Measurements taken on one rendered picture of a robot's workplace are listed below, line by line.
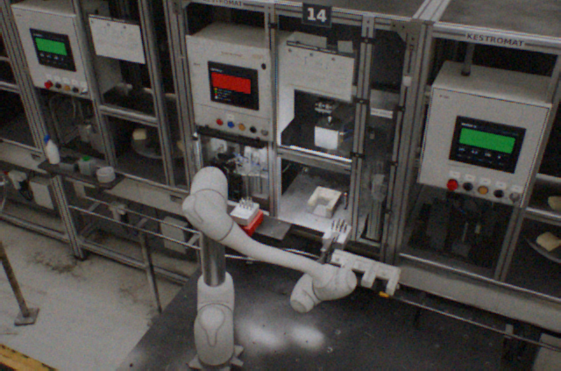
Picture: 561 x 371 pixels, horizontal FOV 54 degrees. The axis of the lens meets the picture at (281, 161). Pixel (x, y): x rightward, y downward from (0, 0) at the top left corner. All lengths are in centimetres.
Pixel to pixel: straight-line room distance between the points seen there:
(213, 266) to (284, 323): 51
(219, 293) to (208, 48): 107
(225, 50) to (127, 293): 197
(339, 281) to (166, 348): 91
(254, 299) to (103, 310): 132
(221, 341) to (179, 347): 31
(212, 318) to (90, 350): 140
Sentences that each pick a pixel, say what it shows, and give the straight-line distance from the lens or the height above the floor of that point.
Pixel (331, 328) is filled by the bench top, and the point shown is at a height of 68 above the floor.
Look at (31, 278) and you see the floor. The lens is 419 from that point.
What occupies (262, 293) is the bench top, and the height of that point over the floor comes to 68.
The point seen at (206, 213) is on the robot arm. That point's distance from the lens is 197.
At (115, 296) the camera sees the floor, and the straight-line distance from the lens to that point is 387.
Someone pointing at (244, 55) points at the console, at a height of 179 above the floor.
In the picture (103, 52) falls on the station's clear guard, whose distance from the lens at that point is 295.
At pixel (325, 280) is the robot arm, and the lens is 214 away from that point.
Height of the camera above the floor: 274
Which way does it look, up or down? 34 degrees down
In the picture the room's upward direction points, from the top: 1 degrees counter-clockwise
